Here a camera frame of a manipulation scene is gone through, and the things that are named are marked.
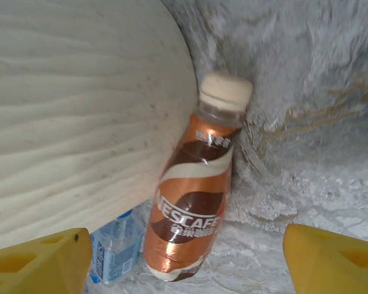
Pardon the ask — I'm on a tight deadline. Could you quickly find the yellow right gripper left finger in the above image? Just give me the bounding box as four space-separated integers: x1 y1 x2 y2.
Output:
0 227 93 294

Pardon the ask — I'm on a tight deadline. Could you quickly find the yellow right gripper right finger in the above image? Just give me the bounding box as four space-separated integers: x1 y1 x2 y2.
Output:
282 222 368 294

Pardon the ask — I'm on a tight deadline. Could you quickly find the clear soda water bottle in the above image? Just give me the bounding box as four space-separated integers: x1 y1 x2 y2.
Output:
89 209 147 285

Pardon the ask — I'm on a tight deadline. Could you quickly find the brown Nescafe coffee bottle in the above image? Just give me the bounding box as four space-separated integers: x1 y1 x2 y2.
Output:
143 72 254 282

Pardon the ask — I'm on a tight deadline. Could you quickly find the cream plastic bin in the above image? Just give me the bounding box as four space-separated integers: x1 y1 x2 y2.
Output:
0 0 199 254

